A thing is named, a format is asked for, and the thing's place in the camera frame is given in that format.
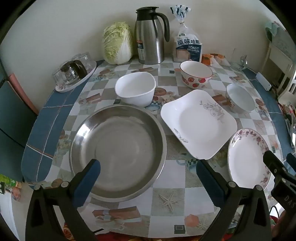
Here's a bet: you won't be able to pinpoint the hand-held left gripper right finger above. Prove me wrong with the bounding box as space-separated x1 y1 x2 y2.
196 159 271 241

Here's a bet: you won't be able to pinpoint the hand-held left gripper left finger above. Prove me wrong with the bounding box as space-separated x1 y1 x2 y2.
25 159 101 241

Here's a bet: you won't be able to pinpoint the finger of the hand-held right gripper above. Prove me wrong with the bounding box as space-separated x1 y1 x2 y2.
263 151 288 179
286 153 296 168

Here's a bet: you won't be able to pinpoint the round plate pink floral rim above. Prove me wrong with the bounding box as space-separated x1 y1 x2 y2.
227 128 272 191

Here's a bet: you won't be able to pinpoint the stainless steel basin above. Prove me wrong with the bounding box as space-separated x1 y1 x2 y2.
69 105 167 202

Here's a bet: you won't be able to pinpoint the white square plate grey vines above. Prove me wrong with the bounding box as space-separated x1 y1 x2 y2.
160 89 238 160

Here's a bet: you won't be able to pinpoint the small white printed bowl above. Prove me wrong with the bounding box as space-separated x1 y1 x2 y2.
226 83 255 114

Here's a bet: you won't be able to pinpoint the bowl with red fruit print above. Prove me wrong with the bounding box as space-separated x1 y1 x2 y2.
180 61 213 90

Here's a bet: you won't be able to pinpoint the plain white rounded-square bowl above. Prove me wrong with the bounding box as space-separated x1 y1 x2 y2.
115 72 156 107

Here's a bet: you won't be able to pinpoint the colourful clutter pile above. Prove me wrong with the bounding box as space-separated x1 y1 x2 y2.
277 102 296 149

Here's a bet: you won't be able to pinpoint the green packet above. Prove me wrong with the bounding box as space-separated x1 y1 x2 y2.
0 174 22 202

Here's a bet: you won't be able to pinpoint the white power strip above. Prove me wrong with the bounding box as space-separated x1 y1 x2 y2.
255 72 273 91

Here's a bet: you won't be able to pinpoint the white shelf unit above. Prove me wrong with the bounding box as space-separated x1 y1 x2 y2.
261 42 296 98

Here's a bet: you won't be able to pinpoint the dark teal chair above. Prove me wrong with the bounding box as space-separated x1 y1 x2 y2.
0 74 38 183

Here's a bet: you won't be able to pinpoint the white floral oval tray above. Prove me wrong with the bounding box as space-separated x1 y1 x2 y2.
55 61 97 93

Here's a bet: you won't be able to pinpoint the glass teapot black lid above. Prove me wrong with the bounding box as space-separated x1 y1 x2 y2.
60 60 88 85

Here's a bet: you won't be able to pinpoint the teal cloth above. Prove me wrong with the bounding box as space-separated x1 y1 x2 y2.
265 21 281 41

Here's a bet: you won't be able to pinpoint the bagged toast bread loaf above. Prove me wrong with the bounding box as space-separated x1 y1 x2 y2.
170 5 203 62

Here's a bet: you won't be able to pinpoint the napa cabbage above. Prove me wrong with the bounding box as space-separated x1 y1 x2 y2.
102 22 134 65

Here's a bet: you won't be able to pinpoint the stainless steel thermos jug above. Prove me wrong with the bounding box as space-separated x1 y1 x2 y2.
134 6 170 65

